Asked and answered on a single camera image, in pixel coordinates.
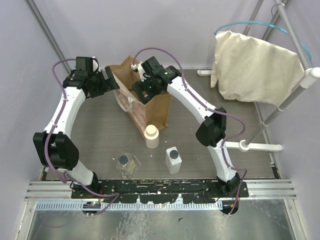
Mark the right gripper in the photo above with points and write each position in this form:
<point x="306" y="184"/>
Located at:
<point x="139" y="86"/>

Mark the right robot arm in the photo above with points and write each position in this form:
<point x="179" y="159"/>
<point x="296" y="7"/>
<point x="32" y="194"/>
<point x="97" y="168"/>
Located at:
<point x="212" y="126"/>

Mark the brown paper bag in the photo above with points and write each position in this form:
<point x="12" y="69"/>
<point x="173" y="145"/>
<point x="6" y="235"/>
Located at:
<point x="155" y="112"/>

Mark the beige round bottle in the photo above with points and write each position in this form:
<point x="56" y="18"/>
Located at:
<point x="151" y="136"/>

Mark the cream canvas cloth bag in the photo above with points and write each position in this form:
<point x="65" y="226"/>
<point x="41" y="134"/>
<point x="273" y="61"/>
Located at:
<point x="248" y="69"/>

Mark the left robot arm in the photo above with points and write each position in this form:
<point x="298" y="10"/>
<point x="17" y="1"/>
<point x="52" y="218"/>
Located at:
<point x="53" y="145"/>

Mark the teal hanger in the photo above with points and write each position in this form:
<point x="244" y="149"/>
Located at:
<point x="252" y="22"/>

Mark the white bottle black cap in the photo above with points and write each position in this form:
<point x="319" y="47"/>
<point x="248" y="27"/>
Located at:
<point x="173" y="160"/>

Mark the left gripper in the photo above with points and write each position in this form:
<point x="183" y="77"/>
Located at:
<point x="109" y="78"/>

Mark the clear glass bottle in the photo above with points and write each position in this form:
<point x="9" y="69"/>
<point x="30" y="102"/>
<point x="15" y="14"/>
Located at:
<point x="126" y="165"/>

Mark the white rack foot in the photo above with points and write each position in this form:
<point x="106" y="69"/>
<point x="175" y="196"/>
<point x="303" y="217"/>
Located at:
<point x="253" y="146"/>

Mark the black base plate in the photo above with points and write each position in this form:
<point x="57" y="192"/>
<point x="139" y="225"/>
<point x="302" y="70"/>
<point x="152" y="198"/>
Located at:
<point x="160" y="191"/>

